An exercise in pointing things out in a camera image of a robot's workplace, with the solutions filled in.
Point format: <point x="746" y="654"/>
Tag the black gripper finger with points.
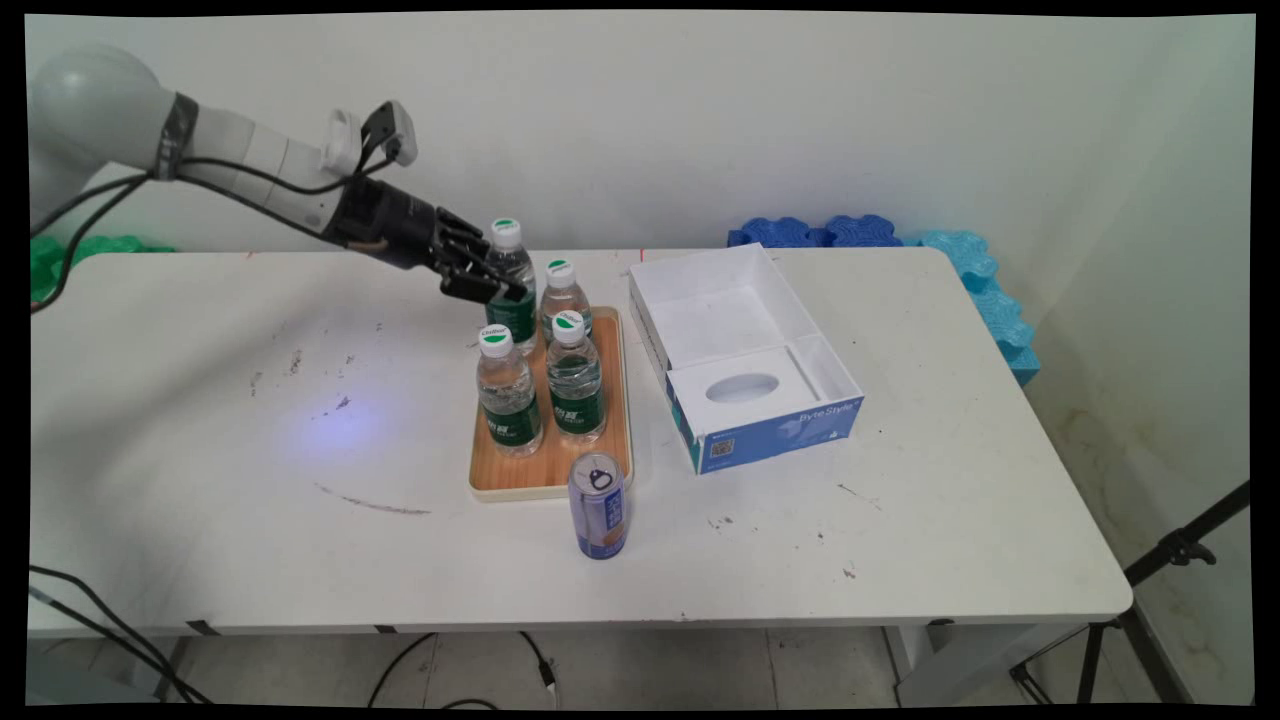
<point x="485" y="287"/>
<point x="465" y="240"/>

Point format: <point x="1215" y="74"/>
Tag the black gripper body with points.
<point x="390" y="225"/>

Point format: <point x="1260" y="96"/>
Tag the water bottle green label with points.
<point x="515" y="260"/>
<point x="565" y="295"/>
<point x="509" y="400"/>
<point x="577" y="390"/>

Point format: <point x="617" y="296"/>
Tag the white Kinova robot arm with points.
<point x="240" y="150"/>

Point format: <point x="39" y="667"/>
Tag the wooden tray white rim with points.
<point x="550" y="470"/>

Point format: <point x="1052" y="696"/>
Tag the purple drink can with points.
<point x="600" y="510"/>

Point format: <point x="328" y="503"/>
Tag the dark blue foam mat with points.
<point x="865" y="230"/>
<point x="780" y="233"/>

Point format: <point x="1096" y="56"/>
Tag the green foam mat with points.
<point x="80" y="255"/>

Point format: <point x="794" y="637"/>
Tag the open white blue cardboard box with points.
<point x="770" y="430"/>

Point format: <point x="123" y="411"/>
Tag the light blue foam mat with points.
<point x="995" y="300"/>

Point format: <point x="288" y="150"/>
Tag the white table leg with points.
<point x="960" y="665"/>

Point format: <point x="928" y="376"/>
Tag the black tripod stand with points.
<point x="1165" y="555"/>

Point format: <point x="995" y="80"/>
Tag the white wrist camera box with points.
<point x="395" y="128"/>

